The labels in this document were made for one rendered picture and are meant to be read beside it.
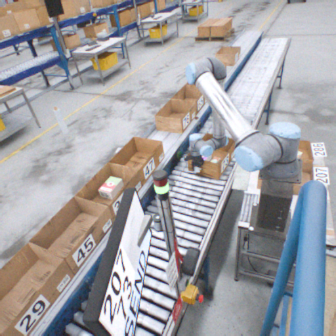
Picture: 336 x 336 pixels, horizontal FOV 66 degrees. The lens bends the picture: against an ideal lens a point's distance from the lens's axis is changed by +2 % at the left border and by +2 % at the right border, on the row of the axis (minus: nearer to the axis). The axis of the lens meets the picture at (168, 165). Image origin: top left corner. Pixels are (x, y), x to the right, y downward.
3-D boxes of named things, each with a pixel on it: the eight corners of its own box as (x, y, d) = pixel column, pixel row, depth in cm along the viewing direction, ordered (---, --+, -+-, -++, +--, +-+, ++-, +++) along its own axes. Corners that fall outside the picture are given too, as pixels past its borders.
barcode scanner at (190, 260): (202, 257, 135) (200, 248, 127) (194, 279, 128) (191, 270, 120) (190, 252, 137) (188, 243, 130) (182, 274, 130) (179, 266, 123)
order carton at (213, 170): (218, 180, 215) (218, 164, 204) (188, 170, 229) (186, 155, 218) (235, 154, 240) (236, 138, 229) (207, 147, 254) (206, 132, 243)
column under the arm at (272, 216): (291, 210, 182) (300, 174, 162) (291, 240, 164) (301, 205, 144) (252, 203, 191) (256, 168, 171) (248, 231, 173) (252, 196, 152)
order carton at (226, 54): (233, 65, 386) (234, 54, 375) (214, 65, 397) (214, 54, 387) (240, 58, 412) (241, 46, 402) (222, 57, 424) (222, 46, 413)
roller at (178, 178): (224, 193, 208) (224, 189, 205) (167, 180, 229) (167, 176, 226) (226, 189, 212) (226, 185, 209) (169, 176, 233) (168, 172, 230)
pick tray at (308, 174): (311, 198, 189) (314, 188, 182) (256, 188, 202) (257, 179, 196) (310, 173, 209) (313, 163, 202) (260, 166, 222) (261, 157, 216)
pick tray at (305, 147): (311, 170, 212) (314, 160, 205) (261, 165, 223) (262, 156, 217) (308, 149, 232) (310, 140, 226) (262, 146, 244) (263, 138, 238)
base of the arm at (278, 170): (299, 159, 151) (302, 146, 145) (298, 180, 138) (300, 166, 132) (265, 156, 159) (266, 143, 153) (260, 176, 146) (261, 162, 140)
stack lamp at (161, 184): (165, 195, 89) (163, 182, 86) (152, 191, 91) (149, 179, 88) (170, 186, 93) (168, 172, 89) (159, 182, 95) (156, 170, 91)
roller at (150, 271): (184, 291, 151) (184, 287, 148) (113, 261, 172) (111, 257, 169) (188, 283, 155) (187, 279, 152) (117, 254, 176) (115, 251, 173)
